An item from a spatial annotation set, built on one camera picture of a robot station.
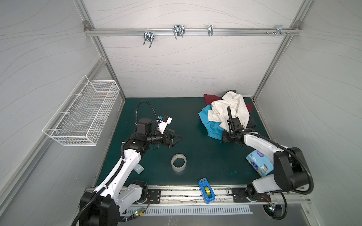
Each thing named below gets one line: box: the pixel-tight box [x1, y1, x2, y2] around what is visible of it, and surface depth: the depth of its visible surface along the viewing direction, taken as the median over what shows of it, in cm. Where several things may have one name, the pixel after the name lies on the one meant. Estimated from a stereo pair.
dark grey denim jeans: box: [246, 113, 257, 129], surface depth 105 cm
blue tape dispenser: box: [197, 177, 216, 205], surface depth 73 cm
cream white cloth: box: [207, 90, 251, 133], surface depth 95 cm
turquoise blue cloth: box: [197, 104, 227, 141], surface depth 98 cm
